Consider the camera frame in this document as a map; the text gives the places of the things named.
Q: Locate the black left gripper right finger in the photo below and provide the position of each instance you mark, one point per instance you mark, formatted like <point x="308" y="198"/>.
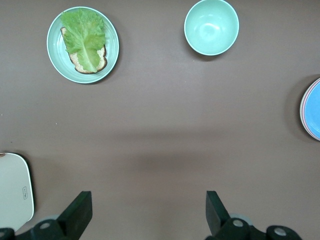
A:
<point x="216" y="215"/>

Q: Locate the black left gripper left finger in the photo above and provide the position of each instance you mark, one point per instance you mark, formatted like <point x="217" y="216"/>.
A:
<point x="72" y="215"/>

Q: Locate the blue shallow plate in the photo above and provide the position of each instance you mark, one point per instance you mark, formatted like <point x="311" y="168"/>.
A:
<point x="315" y="112"/>

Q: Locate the white rounded board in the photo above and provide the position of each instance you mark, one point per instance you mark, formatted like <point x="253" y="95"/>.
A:
<point x="12" y="190"/>

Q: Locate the brown table cover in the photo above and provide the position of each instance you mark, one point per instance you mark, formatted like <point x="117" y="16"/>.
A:
<point x="160" y="112"/>

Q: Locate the beige shallow plate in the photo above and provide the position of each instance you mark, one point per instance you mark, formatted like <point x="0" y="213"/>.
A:
<point x="300" y="112"/>

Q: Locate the bread slice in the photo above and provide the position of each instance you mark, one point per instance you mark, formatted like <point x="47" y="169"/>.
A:
<point x="101" y="63"/>

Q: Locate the green shallow plate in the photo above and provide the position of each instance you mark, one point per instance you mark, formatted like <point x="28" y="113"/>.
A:
<point x="53" y="50"/>

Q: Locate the green lettuce leaf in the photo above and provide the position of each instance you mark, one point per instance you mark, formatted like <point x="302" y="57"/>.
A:
<point x="83" y="40"/>

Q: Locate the green deep bowl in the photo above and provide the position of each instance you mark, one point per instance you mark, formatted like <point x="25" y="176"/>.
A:
<point x="211" y="27"/>

